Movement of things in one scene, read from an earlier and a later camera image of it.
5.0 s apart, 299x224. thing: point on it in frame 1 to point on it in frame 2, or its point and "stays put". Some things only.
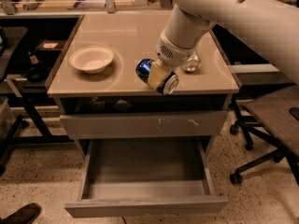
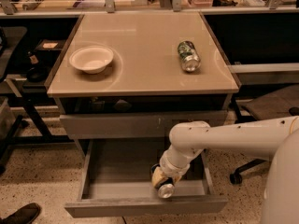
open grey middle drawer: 147,176 stays put
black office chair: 272,117 stays put
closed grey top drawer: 121,125 stays put
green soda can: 192,63 stays put
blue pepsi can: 166,87 to 165,190
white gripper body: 172,54 to 169,168
